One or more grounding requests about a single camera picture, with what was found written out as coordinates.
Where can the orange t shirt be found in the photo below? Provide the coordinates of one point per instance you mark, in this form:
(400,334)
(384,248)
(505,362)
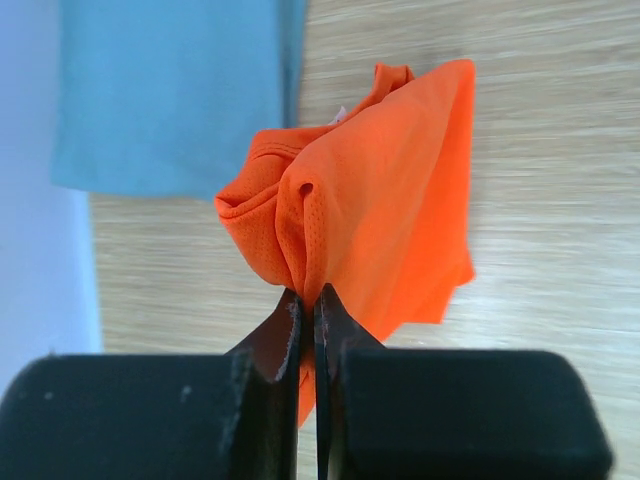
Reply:
(375,205)

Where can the folded blue-grey t shirt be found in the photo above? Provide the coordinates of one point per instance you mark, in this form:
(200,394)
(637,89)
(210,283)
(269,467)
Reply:
(163,98)

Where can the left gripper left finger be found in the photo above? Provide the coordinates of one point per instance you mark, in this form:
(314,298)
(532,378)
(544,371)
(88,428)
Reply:
(165,416)

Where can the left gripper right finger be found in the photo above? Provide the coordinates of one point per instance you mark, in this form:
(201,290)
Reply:
(392,413)

